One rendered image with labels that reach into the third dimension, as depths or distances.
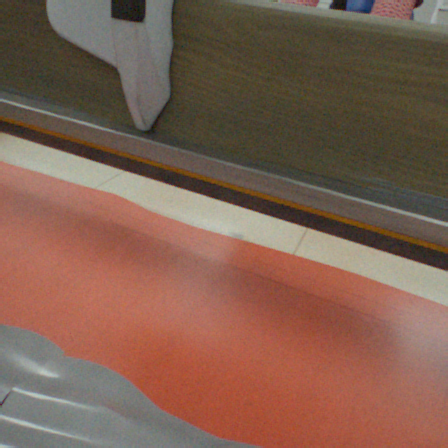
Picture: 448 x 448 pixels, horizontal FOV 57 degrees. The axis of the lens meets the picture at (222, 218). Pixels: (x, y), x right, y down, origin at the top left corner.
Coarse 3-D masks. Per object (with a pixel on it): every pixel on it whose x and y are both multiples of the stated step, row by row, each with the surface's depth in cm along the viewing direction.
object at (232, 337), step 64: (192, 256) 27; (256, 256) 27; (128, 320) 21; (192, 320) 22; (256, 320) 22; (320, 320) 23; (384, 320) 23; (192, 384) 18; (256, 384) 19; (320, 384) 19; (384, 384) 20
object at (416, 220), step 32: (0, 96) 23; (64, 128) 22; (96, 128) 21; (128, 128) 21; (160, 160) 20; (192, 160) 19; (224, 160) 19; (256, 160) 19; (288, 192) 18; (320, 192) 17; (352, 192) 17; (384, 224) 17; (416, 224) 16
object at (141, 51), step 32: (64, 0) 18; (96, 0) 18; (160, 0) 17; (64, 32) 19; (96, 32) 18; (128, 32) 17; (160, 32) 18; (128, 64) 18; (160, 64) 18; (128, 96) 19; (160, 96) 19
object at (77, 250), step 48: (0, 192) 31; (48, 192) 32; (96, 192) 32; (0, 240) 26; (48, 240) 27; (96, 240) 27; (144, 240) 28; (0, 288) 22; (48, 288) 23; (96, 288) 23; (48, 336) 20
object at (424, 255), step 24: (0, 120) 27; (48, 144) 26; (72, 144) 25; (120, 168) 25; (144, 168) 24; (192, 192) 23; (216, 192) 22; (240, 192) 22; (288, 216) 21; (312, 216) 21; (360, 240) 20; (384, 240) 20; (432, 264) 19
